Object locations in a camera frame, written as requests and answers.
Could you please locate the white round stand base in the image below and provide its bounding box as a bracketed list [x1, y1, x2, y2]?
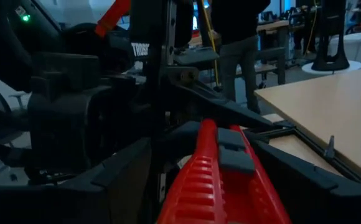
[301, 60, 361, 76]

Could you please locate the black tower stand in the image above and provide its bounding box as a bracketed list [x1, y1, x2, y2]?
[311, 0, 350, 72]

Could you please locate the dark background desk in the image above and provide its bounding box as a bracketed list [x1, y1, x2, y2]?
[256, 19, 291, 85]

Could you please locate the person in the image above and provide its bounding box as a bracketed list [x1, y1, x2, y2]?
[210, 0, 272, 114]

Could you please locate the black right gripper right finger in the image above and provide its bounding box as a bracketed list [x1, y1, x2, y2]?
[251, 140, 361, 224]

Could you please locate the light wooden desk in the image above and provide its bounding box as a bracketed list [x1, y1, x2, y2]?
[254, 67, 361, 189]

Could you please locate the red utility knife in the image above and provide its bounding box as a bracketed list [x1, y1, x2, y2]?
[156, 118, 293, 224]

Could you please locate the yellow cable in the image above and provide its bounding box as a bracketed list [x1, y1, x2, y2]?
[200, 0, 220, 88]

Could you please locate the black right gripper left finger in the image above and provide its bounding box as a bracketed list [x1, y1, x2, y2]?
[0, 138, 152, 224]

